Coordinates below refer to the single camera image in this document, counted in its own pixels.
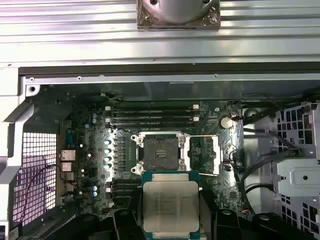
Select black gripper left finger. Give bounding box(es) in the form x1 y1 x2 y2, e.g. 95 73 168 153
78 192 144 240

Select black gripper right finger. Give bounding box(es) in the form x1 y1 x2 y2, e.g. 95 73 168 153
199 189 279 240

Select silver green CPU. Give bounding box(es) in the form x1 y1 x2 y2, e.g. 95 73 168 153
141 171 201 240

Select metal socket cover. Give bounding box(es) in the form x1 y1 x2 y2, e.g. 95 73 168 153
180 133 224 178

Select metal wire locking lever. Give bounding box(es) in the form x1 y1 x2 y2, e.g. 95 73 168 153
189 134 220 139

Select CPU socket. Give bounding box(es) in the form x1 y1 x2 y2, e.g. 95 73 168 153
131 131 192 176

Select silver rear port block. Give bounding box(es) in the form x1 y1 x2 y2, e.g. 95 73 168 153
60 149 76 161
61 161 75 173

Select silver disk cage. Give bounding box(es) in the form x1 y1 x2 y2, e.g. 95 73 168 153
273 101 320 235

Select blue rear port connector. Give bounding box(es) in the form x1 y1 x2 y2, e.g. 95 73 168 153
65 131 76 149

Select silver coin battery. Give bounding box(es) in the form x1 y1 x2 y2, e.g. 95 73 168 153
220 116 233 130

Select green motherboard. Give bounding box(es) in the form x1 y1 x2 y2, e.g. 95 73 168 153
56 98 245 226

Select black silver PC case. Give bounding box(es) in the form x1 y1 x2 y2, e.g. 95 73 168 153
0 66 320 240

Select brown square mounting plate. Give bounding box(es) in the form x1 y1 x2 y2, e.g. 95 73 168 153
136 0 221 32

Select black cable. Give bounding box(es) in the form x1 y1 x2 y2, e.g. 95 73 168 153
242 126 301 155
240 152 277 217

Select thin red wire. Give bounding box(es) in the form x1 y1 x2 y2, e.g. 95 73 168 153
20 164 77 224

